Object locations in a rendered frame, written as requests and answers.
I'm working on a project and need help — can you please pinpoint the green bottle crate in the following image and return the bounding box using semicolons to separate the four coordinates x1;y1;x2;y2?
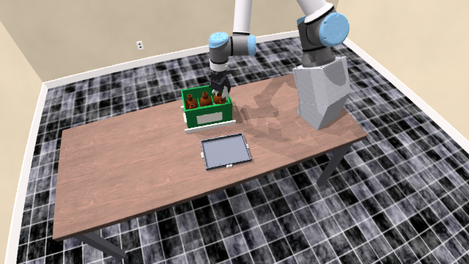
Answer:
181;86;232;128

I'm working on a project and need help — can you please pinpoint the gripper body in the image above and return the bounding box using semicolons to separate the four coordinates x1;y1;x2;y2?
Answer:
209;70;228;92

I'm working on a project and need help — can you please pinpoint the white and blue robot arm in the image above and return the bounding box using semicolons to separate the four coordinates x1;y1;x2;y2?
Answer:
209;0;350;75

